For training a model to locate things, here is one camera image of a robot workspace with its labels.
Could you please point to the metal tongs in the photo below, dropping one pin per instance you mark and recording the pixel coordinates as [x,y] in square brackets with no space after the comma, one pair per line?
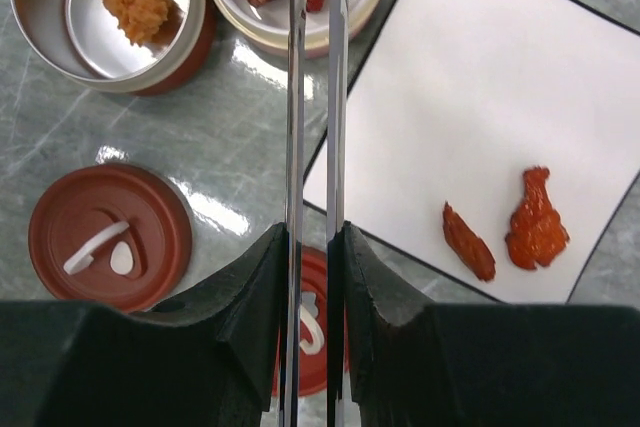
[290,329]

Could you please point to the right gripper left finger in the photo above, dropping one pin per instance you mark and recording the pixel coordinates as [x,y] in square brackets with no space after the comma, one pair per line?
[205,357]

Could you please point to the white rectangular plate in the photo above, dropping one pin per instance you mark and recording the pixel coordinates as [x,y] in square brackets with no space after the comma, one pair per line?
[459,97]

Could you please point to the steel bowl red base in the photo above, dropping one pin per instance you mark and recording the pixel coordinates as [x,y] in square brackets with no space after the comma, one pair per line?
[81,40]

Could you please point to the red chicken drumstick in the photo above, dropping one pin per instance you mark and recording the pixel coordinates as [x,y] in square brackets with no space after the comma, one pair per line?
[537,235]

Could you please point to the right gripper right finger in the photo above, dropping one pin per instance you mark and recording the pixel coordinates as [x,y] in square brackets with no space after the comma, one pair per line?
[418,363]

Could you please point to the brown chicken wing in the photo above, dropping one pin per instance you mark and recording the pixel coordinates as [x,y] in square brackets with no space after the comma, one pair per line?
[470,249]

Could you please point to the red lid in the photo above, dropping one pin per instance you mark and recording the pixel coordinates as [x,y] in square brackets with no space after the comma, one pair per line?
[313,322]
[114,233]

